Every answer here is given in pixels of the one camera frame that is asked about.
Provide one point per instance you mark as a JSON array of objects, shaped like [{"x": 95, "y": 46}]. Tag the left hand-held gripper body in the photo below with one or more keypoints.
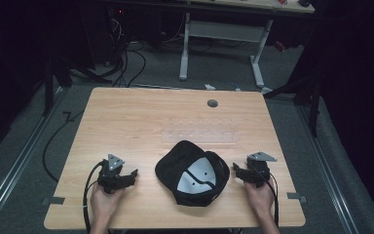
[{"x": 109, "y": 175}]

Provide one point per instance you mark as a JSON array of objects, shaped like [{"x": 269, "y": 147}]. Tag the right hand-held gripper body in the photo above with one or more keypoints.
[{"x": 258, "y": 169}]

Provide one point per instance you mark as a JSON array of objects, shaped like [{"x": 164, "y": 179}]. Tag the black baseball cap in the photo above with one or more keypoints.
[{"x": 175, "y": 169}]

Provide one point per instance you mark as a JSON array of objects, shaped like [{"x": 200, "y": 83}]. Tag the person's left hand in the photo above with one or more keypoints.
[{"x": 104, "y": 203}]

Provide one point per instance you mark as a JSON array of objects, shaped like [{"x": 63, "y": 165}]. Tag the person's right hand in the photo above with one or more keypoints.
[{"x": 259, "y": 200}]

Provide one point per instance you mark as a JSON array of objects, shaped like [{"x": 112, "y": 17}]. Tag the grey tape piece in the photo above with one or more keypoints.
[
  {"x": 56, "y": 200},
  {"x": 294, "y": 196}
]

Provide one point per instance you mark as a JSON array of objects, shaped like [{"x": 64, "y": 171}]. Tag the grey round table grommet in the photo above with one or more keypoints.
[{"x": 212, "y": 103}]

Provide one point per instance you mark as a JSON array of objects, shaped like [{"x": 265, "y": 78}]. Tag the black metal stand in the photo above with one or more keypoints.
[
  {"x": 49, "y": 87},
  {"x": 313, "y": 107}
]

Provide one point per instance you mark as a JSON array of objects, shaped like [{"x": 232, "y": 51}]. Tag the small white floor object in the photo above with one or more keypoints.
[{"x": 209, "y": 86}]

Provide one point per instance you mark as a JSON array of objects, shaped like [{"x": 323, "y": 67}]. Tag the small red object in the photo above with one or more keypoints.
[{"x": 280, "y": 46}]

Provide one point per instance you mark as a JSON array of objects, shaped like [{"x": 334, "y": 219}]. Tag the white-framed wooden desk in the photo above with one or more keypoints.
[{"x": 224, "y": 32}]

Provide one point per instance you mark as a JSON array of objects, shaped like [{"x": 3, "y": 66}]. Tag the metal floor rail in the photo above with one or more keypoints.
[
  {"x": 16, "y": 162},
  {"x": 328, "y": 172}
]

